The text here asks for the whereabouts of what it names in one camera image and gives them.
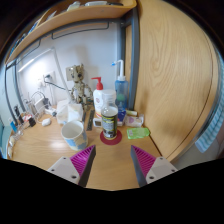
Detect small white earbuds case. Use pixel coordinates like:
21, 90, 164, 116
41, 117, 52, 127

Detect blue squeeze bottle white spout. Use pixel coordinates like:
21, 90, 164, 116
111, 59, 129, 113

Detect brown tree creature figurine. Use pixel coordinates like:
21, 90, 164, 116
69, 63, 94, 111

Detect white wall socket with plug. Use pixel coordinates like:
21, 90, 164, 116
42, 71, 56, 84

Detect white red-pump lotion bottle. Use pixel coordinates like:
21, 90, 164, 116
90, 76, 105, 119

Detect small white square clock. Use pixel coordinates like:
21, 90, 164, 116
92, 117, 103, 129

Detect green wipes packet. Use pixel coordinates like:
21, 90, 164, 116
126, 126, 152, 140

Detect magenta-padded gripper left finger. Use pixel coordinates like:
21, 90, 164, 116
46, 144, 97, 188

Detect grey metal shelf frame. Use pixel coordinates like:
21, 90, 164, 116
3, 8, 141, 121

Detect black charger block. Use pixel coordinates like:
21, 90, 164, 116
28, 116, 37, 128

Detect striped hanging towel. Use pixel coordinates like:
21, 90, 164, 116
194, 99, 224, 154

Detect clear bottle with dark label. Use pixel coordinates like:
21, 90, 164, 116
100, 89, 119, 141

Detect white power adapter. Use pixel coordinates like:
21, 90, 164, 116
33, 97, 46, 113

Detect dark grey flat strip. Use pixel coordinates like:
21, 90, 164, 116
86, 109, 95, 132

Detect wooden shelf unit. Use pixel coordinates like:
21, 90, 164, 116
4, 0, 138, 64

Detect flat round red coaster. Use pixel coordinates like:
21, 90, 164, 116
99, 128, 123, 146

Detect white desk lamp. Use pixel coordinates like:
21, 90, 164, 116
17, 47, 73, 103

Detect small blue-labelled bottle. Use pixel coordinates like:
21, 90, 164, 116
9, 119, 18, 133

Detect white power strip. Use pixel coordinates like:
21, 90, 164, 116
44, 106, 58, 117

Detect white tissue pack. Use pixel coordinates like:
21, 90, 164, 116
55, 98, 84, 126

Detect white mug with blue dots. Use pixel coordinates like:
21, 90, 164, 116
60, 119, 89, 152

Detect pink and white packet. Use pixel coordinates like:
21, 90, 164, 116
123, 114, 145, 128

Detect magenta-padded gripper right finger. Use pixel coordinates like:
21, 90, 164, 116
130, 144, 179, 188

